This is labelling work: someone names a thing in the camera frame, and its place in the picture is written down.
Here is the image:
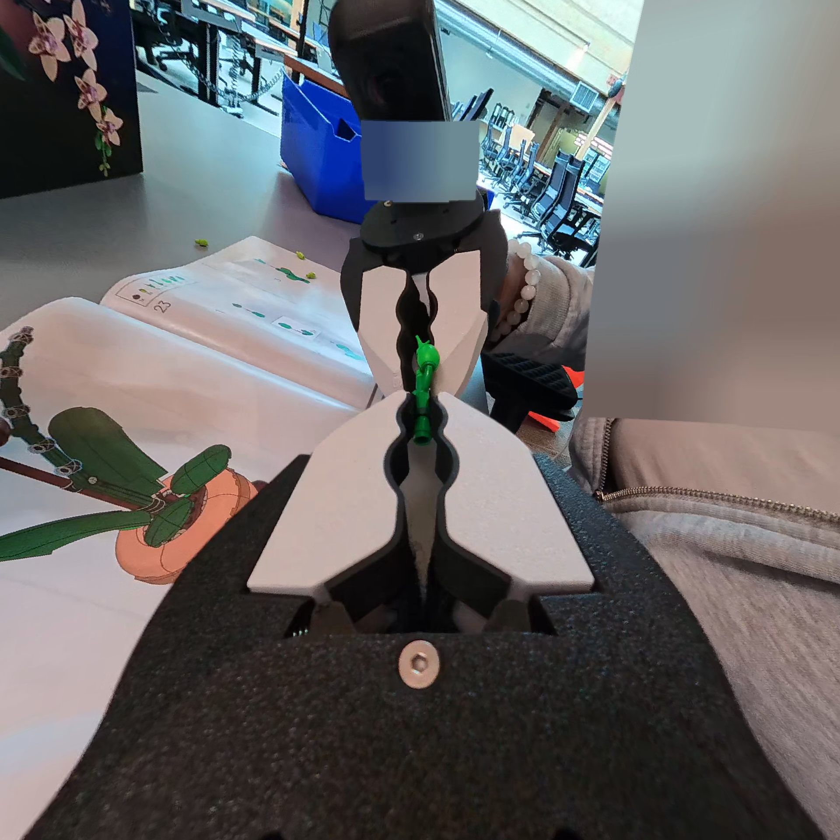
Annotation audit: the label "row of white office desks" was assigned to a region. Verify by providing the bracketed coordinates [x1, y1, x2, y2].
[131, 0, 342, 116]

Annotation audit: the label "row of black office chairs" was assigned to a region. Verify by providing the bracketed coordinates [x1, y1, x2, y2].
[482, 85, 621, 263]

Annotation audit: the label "open instruction booklet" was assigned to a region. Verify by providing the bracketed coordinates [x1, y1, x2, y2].
[0, 236, 395, 840]

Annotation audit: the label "grey desk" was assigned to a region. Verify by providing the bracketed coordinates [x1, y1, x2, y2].
[0, 88, 500, 421]

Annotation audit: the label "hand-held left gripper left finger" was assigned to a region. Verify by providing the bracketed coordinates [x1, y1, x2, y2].
[247, 392, 421, 611]

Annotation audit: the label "person's right hand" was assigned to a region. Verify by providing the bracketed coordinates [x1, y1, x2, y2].
[489, 243, 528, 339]

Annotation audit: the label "white bead bracelet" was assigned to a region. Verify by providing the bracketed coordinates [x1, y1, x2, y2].
[489, 239, 543, 343]

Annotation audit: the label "black orchid print box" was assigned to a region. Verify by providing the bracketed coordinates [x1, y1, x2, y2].
[0, 0, 144, 200]

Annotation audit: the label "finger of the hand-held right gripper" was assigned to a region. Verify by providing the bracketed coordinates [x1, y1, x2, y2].
[356, 264, 427, 398]
[420, 251, 492, 401]

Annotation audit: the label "green toy flower stem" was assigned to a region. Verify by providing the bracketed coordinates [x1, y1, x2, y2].
[412, 335, 441, 447]

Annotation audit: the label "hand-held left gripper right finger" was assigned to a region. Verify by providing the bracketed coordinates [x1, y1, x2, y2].
[423, 390, 597, 611]

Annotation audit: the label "orange traffic cone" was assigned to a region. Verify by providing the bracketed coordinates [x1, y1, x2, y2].
[525, 369, 586, 435]

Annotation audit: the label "person's right forearm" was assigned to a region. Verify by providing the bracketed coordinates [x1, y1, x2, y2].
[521, 256, 595, 371]

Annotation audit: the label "blue storage bin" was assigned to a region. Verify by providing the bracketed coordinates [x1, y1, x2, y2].
[281, 72, 376, 224]

